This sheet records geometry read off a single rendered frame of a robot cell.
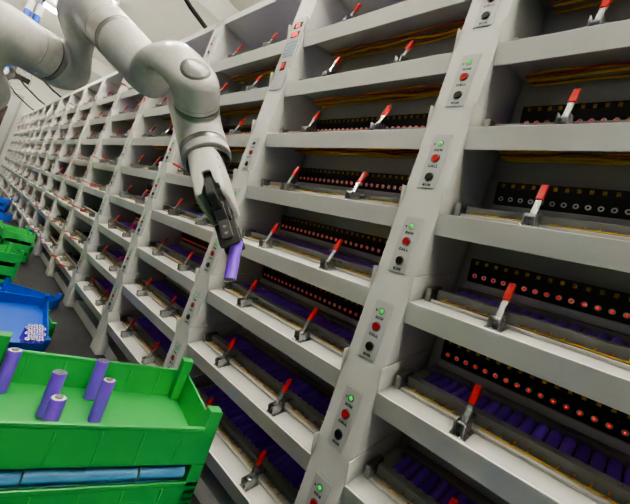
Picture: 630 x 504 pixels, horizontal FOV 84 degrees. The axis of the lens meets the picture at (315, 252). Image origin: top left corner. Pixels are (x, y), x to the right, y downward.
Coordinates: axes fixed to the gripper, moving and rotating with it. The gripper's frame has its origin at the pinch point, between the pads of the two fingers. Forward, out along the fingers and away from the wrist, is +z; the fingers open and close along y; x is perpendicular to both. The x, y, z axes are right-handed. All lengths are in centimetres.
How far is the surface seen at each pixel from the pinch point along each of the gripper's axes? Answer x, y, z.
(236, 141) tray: 4, -56, -70
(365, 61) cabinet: 58, -43, -75
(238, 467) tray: -23, -56, 34
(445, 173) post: 44.0, -13.2, -5.0
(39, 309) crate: -110, -104, -56
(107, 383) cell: -23.6, -3.9, 14.2
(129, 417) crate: -24.8, -10.7, 18.9
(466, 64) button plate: 58, -7, -25
